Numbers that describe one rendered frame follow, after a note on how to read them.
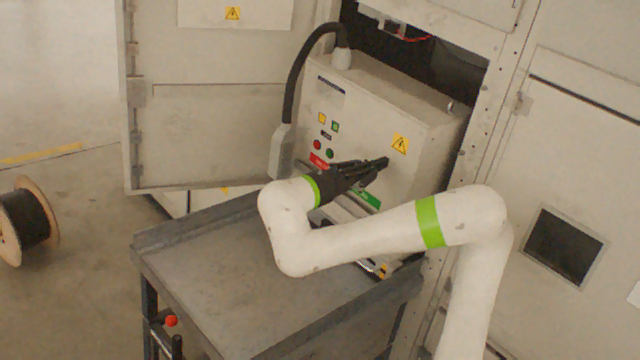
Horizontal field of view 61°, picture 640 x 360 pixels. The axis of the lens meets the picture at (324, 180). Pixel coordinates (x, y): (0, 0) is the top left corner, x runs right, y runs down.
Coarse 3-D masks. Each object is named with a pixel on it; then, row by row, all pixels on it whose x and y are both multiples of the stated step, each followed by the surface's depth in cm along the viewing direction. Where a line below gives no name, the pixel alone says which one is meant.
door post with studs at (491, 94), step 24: (528, 0) 123; (528, 24) 124; (504, 48) 130; (504, 72) 132; (480, 96) 139; (480, 120) 140; (480, 144) 142; (456, 168) 151; (432, 264) 167; (432, 288) 170; (408, 336) 184
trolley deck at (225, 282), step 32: (256, 224) 181; (160, 256) 161; (192, 256) 164; (224, 256) 166; (256, 256) 168; (160, 288) 154; (192, 288) 153; (224, 288) 155; (256, 288) 157; (288, 288) 159; (320, 288) 161; (352, 288) 163; (416, 288) 170; (192, 320) 143; (224, 320) 145; (256, 320) 147; (288, 320) 149; (352, 320) 152; (224, 352) 137; (256, 352) 138; (320, 352) 145
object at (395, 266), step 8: (320, 208) 181; (312, 216) 183; (320, 216) 180; (328, 216) 178; (320, 224) 181; (368, 264) 168; (392, 264) 163; (400, 264) 163; (384, 272) 164; (392, 272) 161
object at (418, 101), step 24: (336, 72) 158; (360, 72) 162; (384, 72) 165; (384, 96) 150; (408, 96) 153; (432, 96) 155; (432, 120) 142; (456, 120) 146; (432, 144) 143; (456, 144) 153; (432, 168) 150; (432, 192) 158
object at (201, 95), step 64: (128, 0) 150; (192, 0) 156; (256, 0) 162; (320, 0) 170; (128, 64) 162; (192, 64) 169; (256, 64) 177; (128, 128) 173; (192, 128) 182; (256, 128) 191; (128, 192) 184
